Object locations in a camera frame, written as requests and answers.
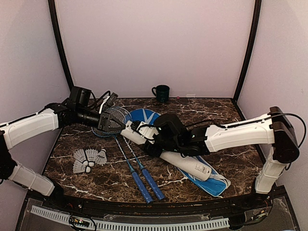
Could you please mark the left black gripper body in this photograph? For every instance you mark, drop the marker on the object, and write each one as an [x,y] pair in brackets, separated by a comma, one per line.
[103,121]

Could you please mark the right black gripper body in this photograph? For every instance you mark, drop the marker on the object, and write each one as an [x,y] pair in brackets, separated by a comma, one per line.
[171,146]

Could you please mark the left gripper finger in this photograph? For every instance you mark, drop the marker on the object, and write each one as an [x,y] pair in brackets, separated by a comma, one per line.
[116,122]
[116,129]

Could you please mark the white shuttlecock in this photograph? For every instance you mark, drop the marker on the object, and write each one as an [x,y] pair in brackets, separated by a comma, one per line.
[100,158]
[91,156]
[80,156]
[79,167]

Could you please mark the white shuttlecock tube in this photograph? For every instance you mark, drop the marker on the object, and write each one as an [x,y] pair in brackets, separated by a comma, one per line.
[141,132]

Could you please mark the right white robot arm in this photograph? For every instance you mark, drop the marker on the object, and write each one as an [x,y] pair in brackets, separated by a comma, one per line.
[273,129]

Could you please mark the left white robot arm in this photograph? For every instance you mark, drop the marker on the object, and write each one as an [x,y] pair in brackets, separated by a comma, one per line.
[52,117]

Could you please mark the blue badminton racket left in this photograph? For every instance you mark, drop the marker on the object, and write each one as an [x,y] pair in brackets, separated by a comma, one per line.
[119,166]

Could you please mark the blue badminton racket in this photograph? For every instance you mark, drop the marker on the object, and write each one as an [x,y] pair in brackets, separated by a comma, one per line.
[124,115]
[119,166]

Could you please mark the blue badminton racket right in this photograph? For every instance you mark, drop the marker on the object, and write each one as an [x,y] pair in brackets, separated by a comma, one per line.
[124,115]

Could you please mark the dark green mug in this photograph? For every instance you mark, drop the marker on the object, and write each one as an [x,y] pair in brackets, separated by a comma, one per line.
[161,92]

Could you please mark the blue racket bag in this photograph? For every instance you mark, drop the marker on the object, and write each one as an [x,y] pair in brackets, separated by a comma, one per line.
[215,185]

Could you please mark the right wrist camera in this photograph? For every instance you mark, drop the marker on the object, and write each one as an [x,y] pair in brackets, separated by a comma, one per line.
[169,125]

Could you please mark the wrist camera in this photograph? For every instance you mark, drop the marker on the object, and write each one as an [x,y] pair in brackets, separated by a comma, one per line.
[80,96]
[169,125]

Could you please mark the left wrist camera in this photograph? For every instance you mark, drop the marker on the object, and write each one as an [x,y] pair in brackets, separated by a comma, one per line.
[80,96]

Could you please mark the white slotted cable duct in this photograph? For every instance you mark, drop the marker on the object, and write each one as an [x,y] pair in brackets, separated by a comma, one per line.
[113,223]

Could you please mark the left black frame post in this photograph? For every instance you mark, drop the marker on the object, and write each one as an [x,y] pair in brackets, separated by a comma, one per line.
[59,43]

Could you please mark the black frame post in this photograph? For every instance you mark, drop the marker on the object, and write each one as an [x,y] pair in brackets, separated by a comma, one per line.
[249,50]
[59,43]

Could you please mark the right black frame post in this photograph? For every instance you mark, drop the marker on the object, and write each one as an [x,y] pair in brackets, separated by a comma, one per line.
[249,50]

